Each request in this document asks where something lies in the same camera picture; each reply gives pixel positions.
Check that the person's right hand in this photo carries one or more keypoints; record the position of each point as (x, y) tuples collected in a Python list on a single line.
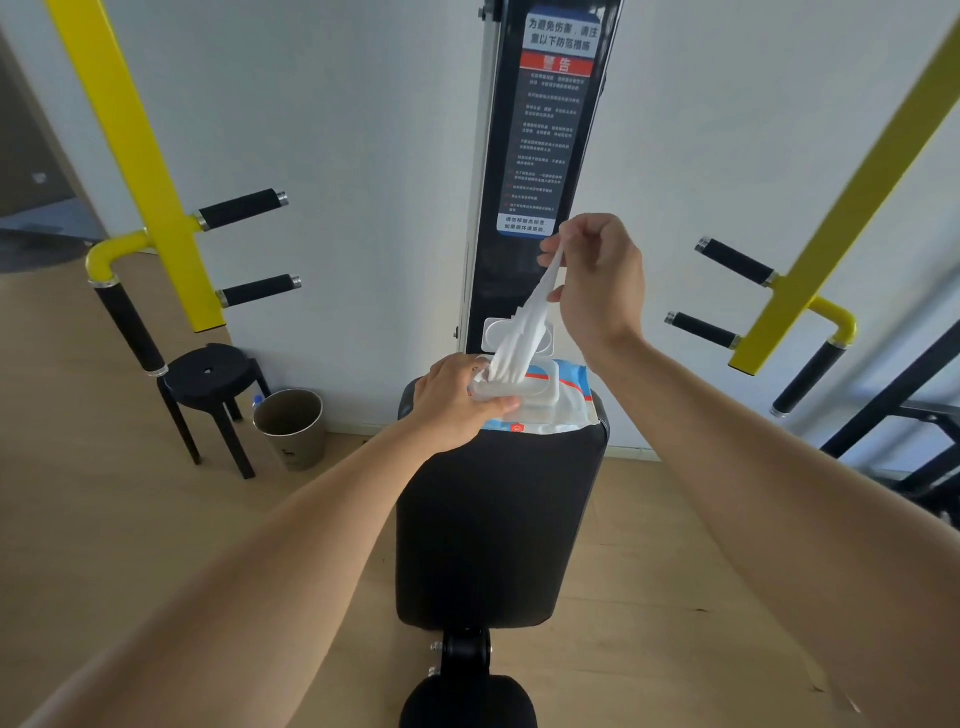
[(604, 292)]

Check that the person's left hand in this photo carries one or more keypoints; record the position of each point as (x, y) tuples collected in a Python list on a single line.
[(446, 409)]

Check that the white cleaning wipe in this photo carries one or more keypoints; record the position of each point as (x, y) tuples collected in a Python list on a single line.
[(529, 322)]

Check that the blue white wet wipe pack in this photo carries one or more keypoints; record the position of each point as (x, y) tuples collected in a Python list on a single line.
[(570, 397)]

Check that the person's left forearm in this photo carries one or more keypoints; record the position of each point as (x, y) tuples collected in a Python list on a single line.
[(225, 585)]

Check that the person's right forearm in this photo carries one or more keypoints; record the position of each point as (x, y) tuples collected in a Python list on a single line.
[(787, 525)]

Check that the black machine column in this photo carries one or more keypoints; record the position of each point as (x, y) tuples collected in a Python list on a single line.
[(487, 285)]

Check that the black padded seat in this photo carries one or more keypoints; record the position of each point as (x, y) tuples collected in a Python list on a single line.
[(487, 525)]

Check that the dark warning label sticker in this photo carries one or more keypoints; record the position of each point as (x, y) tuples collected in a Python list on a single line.
[(544, 150)]

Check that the brown metal trash bin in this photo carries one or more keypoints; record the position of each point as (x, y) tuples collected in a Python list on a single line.
[(292, 442)]

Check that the black round stool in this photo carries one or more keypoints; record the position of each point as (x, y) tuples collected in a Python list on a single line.
[(206, 371)]

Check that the black rounded pad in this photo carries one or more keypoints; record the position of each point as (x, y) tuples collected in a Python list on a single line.
[(466, 705)]

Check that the gray door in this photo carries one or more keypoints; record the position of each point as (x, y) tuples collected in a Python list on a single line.
[(30, 150)]

